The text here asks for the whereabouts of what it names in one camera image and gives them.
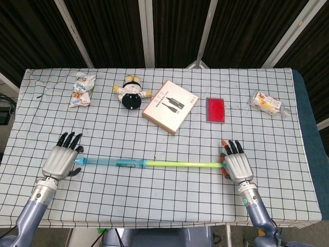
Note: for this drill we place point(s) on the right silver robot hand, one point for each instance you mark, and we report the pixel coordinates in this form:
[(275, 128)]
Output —
[(239, 167)]

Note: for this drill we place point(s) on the astronaut plush toy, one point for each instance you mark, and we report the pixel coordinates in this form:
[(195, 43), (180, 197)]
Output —
[(131, 99)]

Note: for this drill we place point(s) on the grey-blue robot torso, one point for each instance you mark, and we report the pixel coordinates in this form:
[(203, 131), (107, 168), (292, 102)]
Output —
[(159, 238)]

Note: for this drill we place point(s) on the red ink pad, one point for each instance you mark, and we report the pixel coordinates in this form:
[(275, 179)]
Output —
[(216, 110)]

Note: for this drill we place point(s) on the white frame post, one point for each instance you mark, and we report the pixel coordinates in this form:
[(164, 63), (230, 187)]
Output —
[(147, 33), (74, 36), (207, 31), (285, 33)]

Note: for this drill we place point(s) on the snack bag right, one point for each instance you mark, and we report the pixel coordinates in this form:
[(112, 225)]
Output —
[(267, 104)]

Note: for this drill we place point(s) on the crumpled snack bag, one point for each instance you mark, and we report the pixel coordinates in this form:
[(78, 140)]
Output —
[(82, 90)]

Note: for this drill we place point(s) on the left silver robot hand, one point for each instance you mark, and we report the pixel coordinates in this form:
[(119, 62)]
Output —
[(59, 163)]

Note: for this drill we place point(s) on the black equipment box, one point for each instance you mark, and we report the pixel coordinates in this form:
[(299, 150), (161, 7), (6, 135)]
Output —
[(6, 110)]

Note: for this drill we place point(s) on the blue green water pump toy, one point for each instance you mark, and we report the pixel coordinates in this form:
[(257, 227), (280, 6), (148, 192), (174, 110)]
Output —
[(180, 163)]

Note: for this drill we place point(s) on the black-checked light tablecloth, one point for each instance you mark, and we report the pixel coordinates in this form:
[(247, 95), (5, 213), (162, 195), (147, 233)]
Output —
[(154, 195)]

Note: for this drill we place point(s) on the white cardboard product box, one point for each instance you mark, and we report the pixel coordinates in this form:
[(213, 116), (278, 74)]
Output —
[(169, 108)]

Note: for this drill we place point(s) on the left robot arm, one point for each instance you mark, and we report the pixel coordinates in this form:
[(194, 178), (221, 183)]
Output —
[(33, 211)]

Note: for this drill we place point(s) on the blue padded table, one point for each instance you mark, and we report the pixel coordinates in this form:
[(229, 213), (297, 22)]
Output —
[(308, 128)]

